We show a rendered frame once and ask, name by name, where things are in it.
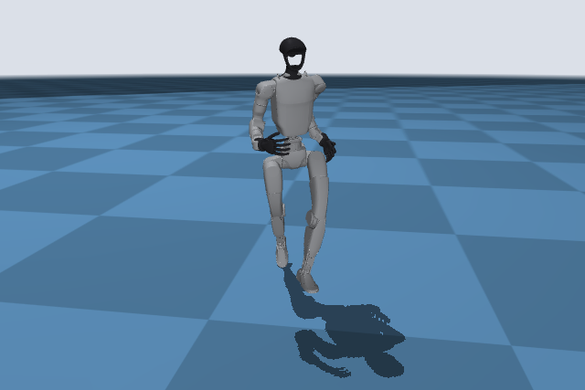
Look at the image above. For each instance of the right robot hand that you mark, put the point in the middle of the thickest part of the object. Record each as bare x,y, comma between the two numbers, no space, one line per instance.
269,145

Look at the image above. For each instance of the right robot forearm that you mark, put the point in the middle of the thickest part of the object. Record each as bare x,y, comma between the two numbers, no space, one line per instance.
255,132

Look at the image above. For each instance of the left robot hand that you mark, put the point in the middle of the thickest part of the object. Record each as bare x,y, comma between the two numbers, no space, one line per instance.
329,147

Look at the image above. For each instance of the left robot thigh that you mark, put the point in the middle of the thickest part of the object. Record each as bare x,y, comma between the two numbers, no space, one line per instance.
319,184

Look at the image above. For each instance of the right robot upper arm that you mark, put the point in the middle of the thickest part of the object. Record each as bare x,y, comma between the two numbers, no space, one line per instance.
264,91

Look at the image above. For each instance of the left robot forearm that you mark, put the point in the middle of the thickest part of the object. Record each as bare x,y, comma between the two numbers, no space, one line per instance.
315,132

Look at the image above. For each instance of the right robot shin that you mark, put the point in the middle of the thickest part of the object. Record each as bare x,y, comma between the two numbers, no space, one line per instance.
278,229

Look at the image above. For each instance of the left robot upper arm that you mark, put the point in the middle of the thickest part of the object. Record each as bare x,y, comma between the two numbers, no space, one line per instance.
319,85

